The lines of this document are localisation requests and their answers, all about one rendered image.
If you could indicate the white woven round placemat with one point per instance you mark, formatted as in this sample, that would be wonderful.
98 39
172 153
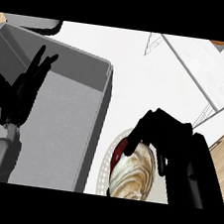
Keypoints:
103 173

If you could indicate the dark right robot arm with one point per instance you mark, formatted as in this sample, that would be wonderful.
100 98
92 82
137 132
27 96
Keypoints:
199 175

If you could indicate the grey appliance with dark rim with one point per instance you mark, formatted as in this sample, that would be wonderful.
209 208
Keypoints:
32 22

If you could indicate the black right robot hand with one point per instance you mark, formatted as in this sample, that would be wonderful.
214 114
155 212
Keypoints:
167 134

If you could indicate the orange round object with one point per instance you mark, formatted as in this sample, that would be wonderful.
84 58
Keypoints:
218 42

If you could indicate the cream frosted cupcake red wrapper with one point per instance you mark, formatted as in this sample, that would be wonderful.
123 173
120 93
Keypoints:
132 178

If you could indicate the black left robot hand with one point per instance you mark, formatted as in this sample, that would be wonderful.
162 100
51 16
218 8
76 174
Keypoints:
17 101

